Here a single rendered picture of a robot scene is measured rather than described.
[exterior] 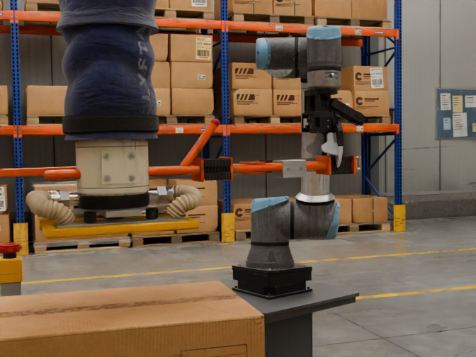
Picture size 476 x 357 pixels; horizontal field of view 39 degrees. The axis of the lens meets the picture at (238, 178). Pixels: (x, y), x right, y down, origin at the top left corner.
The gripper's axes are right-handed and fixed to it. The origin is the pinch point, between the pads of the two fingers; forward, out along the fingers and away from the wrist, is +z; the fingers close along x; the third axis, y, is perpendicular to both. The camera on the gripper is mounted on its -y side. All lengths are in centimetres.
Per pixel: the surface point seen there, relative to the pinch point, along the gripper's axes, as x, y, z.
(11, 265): -44, 82, 29
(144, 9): 10, 53, -36
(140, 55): 11, 54, -26
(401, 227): -689, -473, 117
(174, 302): 6, 46, 33
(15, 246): -45, 81, 24
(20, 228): -697, 67, 91
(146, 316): 17, 55, 33
